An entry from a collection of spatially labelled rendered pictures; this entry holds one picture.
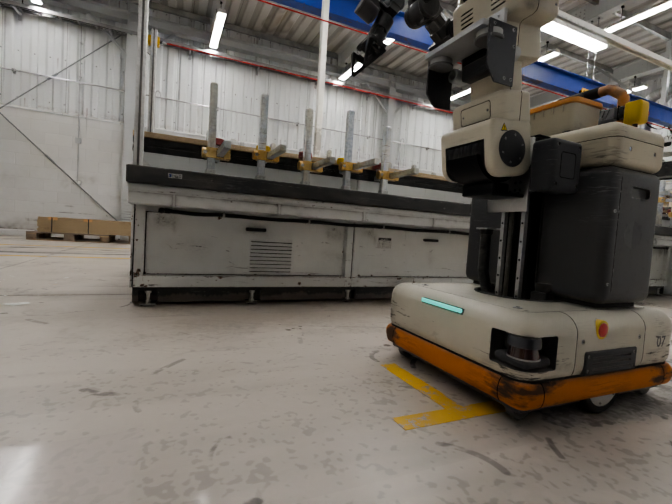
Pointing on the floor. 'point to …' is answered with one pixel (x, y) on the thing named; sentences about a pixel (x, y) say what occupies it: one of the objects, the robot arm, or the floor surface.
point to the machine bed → (293, 242)
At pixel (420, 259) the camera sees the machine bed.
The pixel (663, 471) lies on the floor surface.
